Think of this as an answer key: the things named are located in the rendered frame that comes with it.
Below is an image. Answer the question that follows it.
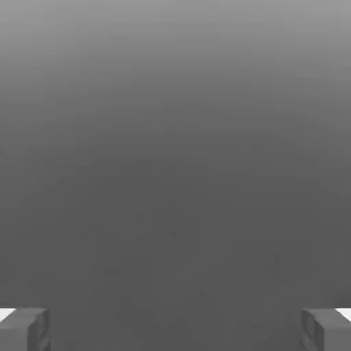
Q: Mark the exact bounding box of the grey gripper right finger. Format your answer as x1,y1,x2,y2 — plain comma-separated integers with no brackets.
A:
300,307,351,351

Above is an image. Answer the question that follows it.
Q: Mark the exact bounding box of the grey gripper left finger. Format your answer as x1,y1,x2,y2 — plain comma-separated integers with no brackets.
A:
0,306,52,351

